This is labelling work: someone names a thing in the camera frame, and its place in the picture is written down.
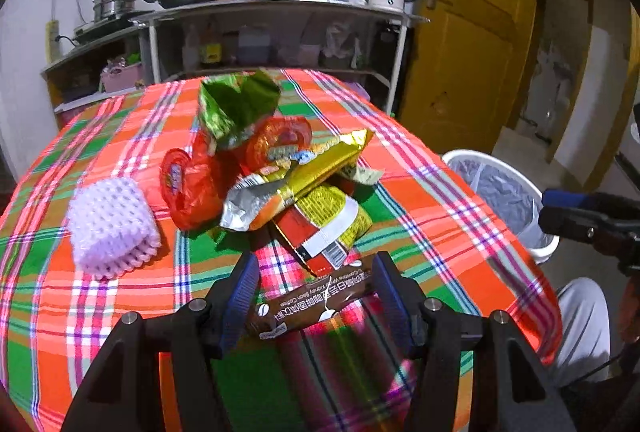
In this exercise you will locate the metal shelf rack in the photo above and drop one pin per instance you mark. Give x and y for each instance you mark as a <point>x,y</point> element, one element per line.
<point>280,7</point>

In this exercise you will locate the black induction cooker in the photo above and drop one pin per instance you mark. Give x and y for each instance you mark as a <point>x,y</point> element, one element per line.
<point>100,28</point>

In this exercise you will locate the white foam fruit net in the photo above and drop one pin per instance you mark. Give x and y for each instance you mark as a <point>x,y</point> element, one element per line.
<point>110,227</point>

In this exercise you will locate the checked tablecloth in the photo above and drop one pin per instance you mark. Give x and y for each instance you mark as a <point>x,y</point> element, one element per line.
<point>125,127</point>

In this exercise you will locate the steel steamer pot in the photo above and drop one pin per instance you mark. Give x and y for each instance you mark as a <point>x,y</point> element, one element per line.
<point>117,0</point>

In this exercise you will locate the yellow wooden door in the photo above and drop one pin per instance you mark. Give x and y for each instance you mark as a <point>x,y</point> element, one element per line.
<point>470,62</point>

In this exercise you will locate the person's grey trouser leg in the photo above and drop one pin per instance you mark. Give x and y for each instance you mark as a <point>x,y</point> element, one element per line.
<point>580,327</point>

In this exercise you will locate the green snack wrapper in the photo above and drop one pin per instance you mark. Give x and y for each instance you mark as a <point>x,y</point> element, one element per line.
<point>235,105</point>

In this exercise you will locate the yellow door frame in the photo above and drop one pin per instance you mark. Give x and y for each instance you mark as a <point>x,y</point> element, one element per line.
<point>607,62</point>

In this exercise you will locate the crumpled plastic bag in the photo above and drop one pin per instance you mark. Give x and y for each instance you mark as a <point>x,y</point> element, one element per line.
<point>342,45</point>

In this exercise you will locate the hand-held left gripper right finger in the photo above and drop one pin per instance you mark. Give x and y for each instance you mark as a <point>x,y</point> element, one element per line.
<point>395,307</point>

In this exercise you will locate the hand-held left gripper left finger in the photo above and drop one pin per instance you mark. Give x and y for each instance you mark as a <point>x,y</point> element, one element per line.
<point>240,307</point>

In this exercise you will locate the grey plastic jug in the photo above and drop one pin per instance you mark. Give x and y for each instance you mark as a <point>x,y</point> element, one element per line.
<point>255,45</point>

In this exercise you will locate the grey bin liner bag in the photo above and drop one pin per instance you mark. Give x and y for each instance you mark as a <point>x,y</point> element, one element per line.
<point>500,192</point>

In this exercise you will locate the brown coffee sachet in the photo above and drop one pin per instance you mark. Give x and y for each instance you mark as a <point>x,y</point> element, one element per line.
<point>310,307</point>

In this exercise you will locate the gold snack wrapper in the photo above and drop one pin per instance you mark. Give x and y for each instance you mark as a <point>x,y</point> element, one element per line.
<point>310,172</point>

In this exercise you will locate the pink plastic basket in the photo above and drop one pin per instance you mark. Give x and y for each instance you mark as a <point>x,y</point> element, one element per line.
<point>122,77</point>

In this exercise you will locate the yellow red noodle packet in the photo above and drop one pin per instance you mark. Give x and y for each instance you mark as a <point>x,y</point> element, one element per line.
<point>320,222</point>

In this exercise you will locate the small beige sachet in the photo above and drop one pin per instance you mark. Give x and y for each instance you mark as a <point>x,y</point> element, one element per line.
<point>362,174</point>

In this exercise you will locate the wooden side shelf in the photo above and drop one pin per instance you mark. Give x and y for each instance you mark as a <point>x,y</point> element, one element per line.
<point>90,47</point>

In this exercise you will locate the yellow power strip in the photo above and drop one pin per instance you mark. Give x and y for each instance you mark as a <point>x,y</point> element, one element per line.
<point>52,40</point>

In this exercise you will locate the white plastic trash bin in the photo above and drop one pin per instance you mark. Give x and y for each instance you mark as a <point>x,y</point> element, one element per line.
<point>542,252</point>

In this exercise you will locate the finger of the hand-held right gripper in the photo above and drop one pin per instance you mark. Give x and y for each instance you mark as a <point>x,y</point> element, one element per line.
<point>575,224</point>
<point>562,198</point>

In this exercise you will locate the yellow label oil bottle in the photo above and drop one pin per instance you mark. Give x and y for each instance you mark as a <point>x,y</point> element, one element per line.
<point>211,50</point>

